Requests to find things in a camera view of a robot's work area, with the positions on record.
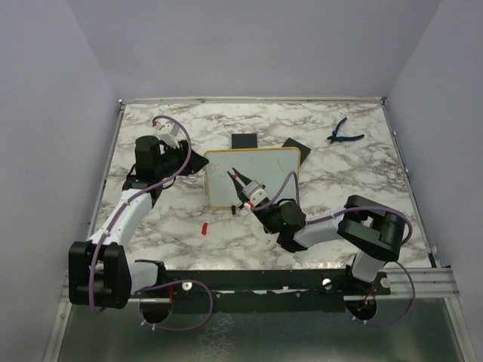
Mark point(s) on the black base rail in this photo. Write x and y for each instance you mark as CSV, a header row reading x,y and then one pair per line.
x,y
260,291

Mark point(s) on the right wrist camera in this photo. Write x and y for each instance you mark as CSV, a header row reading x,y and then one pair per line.
x,y
254,196

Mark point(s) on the yellow framed whiteboard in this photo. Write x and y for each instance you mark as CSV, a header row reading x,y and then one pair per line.
x,y
268,166

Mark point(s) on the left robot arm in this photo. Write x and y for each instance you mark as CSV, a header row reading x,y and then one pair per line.
x,y
100,275

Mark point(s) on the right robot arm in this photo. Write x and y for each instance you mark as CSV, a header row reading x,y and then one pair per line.
x,y
376,230

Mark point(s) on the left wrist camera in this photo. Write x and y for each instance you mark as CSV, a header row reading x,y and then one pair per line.
x,y
167,133

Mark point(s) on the black square block right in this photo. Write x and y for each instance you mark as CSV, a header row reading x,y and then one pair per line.
x,y
304,150

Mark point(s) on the black square block left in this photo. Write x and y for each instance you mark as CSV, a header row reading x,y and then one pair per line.
x,y
244,141

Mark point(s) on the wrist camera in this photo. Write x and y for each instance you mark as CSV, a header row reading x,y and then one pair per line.
x,y
167,133
254,196

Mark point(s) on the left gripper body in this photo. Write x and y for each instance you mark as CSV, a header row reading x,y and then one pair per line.
x,y
178,157

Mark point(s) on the black square block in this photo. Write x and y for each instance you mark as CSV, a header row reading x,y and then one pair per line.
x,y
244,141
304,150

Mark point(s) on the metal table frame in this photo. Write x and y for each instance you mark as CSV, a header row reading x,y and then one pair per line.
x,y
353,150

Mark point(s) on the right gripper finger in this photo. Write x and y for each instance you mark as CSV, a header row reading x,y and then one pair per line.
x,y
238,188
246,182

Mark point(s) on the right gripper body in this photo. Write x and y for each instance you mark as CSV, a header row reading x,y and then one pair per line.
x,y
262,186

